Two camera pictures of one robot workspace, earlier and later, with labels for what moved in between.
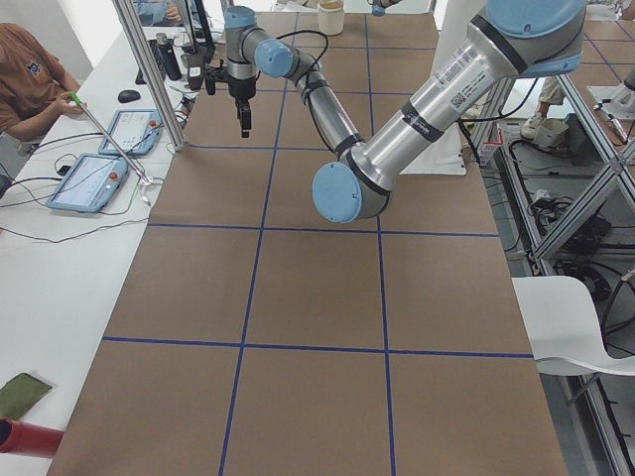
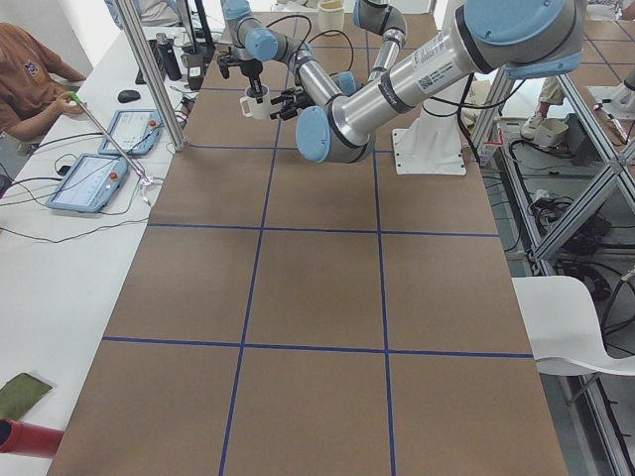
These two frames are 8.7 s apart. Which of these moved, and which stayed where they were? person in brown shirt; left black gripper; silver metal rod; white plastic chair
Moved: left black gripper
Stayed: silver metal rod; person in brown shirt; white plastic chair
